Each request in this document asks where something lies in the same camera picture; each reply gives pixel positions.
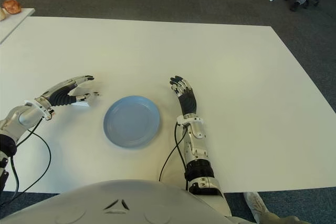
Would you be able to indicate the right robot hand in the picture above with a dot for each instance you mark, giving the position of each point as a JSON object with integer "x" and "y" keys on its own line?
{"x": 187, "y": 100}

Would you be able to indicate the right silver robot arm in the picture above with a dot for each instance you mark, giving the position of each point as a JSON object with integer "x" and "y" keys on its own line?
{"x": 199, "y": 155}

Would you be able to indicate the blue plate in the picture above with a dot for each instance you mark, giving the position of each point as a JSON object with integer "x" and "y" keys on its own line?
{"x": 131, "y": 121}

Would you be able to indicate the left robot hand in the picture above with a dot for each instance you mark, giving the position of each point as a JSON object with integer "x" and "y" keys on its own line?
{"x": 59, "y": 95}

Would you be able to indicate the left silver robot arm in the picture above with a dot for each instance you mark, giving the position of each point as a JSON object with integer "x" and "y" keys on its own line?
{"x": 21, "y": 119}

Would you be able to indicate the white shoe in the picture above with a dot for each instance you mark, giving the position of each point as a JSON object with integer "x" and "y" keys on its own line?
{"x": 256, "y": 204}

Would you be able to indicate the silver robot torso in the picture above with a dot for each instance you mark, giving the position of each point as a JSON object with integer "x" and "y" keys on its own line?
{"x": 118, "y": 205}

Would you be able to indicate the white charger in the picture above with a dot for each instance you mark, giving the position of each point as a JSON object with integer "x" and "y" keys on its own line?
{"x": 88, "y": 103}

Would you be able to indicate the cream round fruit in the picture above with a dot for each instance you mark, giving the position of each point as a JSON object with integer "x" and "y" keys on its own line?
{"x": 2, "y": 14}

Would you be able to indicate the khaki trouser leg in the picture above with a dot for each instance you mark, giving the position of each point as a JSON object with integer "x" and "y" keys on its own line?
{"x": 275, "y": 220}

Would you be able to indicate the reddish brown bread roll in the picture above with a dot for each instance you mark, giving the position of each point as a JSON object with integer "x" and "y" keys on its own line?
{"x": 11, "y": 6}

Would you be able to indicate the white side table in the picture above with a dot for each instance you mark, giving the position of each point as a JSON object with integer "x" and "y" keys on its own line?
{"x": 13, "y": 24}

